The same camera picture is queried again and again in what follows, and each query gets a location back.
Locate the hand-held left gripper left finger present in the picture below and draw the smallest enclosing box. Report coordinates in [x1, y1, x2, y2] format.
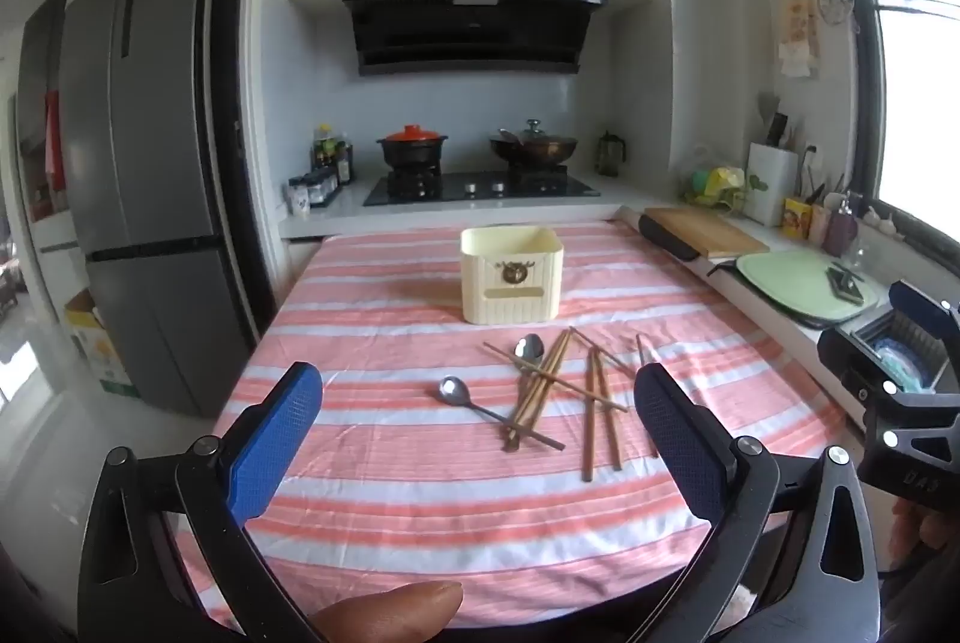
[77, 361, 325, 643]

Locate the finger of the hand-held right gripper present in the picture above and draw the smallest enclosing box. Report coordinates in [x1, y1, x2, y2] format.
[817, 328, 901, 423]
[889, 280, 960, 389]

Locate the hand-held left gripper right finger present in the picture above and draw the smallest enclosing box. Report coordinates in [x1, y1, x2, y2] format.
[634, 363, 882, 643]

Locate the pile of wooden chopsticks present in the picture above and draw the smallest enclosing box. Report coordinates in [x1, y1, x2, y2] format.
[482, 326, 661, 483]

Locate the steel spoon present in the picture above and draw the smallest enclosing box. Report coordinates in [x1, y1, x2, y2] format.
[512, 333, 546, 381]
[437, 375, 515, 426]

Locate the cream ribbed utensil holder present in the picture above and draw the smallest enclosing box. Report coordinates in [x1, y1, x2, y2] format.
[460, 226, 567, 324]

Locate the person's right hand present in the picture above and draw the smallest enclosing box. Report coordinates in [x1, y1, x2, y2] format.
[889, 500, 960, 570]

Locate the person's left hand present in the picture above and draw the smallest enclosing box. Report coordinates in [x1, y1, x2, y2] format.
[304, 581, 464, 643]

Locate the black kitchen tool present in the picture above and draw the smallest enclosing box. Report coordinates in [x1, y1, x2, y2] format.
[825, 262, 867, 305]

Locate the pale green cutting board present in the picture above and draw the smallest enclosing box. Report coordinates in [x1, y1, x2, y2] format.
[735, 249, 887, 325]

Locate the purple soap dispenser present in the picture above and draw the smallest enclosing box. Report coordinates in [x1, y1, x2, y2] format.
[825, 193, 862, 258]

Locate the pink white striped tablecloth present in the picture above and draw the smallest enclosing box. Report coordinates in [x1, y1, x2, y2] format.
[176, 221, 848, 643]

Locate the yellow box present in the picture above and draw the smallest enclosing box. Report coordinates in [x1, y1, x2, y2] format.
[781, 197, 812, 241]

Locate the wooden cutting board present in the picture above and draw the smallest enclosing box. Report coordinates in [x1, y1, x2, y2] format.
[643, 208, 771, 260]

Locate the white knife block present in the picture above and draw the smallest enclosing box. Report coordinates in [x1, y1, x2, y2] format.
[745, 142, 800, 228]

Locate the cardboard box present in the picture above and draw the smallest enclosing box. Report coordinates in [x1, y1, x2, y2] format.
[64, 289, 142, 400]

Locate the yellow green bag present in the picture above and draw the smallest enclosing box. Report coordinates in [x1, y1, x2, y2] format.
[681, 163, 751, 214]

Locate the kitchen window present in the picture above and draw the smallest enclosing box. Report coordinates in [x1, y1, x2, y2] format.
[825, 0, 960, 239]

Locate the grey refrigerator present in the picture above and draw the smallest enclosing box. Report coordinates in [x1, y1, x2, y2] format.
[60, 0, 252, 419]

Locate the cluster of condiment bottles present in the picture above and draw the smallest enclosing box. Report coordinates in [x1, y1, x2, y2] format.
[311, 124, 355, 186]

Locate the black gas stove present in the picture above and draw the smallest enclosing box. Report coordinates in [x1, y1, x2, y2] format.
[363, 166, 602, 209]

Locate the black pot with red lid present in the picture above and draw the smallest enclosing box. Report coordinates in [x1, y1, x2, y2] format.
[376, 124, 448, 171]

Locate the wok with glass lid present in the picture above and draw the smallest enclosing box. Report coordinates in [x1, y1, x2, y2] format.
[490, 119, 580, 169]

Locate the red hanging cloth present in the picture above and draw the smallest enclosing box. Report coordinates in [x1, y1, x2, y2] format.
[43, 89, 67, 194]

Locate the black range hood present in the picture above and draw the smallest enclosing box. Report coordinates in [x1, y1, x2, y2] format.
[342, 0, 610, 77]

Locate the dark oblong handle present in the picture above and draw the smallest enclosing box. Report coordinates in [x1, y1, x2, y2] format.
[637, 214, 702, 262]

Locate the wall calendar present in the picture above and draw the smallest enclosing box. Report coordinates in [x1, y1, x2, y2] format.
[775, 0, 822, 81]

